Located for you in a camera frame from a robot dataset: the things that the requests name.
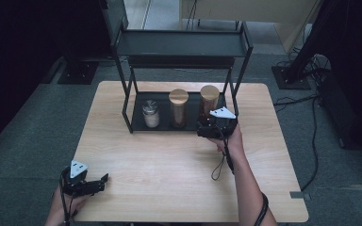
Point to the beige cabinet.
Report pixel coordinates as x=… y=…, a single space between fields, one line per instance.
x=257 y=12

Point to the short jar with wooden lid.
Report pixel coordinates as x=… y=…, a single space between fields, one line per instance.
x=178 y=106

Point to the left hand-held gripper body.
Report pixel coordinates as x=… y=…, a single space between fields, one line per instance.
x=77 y=182

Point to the person's right hand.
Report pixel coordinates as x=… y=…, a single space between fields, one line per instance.
x=234 y=142

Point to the black stand with square base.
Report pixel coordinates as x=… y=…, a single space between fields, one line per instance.
x=77 y=70

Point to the tall jar with wooden lid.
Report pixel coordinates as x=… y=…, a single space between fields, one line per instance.
x=209 y=99

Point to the person's left hand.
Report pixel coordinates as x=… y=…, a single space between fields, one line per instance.
x=72 y=208

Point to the black metal two-tier shelf rack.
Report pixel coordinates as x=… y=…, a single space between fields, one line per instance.
x=182 y=78

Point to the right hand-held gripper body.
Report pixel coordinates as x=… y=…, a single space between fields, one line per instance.
x=221 y=124

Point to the grey tape strip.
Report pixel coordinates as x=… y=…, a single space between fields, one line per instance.
x=298 y=195

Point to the glass jar with metal lid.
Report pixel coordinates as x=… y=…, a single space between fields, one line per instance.
x=151 y=114

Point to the black box on floor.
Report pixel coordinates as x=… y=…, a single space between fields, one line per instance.
x=336 y=109

